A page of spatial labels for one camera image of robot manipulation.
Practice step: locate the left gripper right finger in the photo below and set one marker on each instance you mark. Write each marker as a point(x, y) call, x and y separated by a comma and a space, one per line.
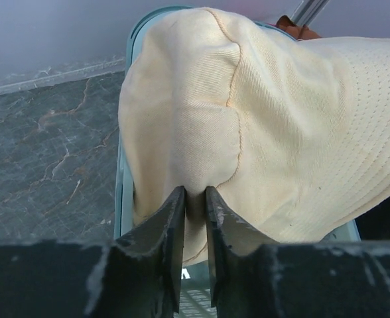
point(243, 262)

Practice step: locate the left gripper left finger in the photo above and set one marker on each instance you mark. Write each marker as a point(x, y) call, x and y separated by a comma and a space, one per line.
point(144, 270)

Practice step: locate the beige pink hats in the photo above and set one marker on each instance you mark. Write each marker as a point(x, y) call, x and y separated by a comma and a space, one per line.
point(295, 135)

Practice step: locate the teal plastic basket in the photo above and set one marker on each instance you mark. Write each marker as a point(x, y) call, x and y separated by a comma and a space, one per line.
point(195, 300)

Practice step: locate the brown cloth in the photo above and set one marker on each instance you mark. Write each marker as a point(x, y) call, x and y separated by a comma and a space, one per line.
point(299, 32)

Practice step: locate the right aluminium corner post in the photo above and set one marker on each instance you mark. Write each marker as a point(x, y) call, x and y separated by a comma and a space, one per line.
point(307, 11)

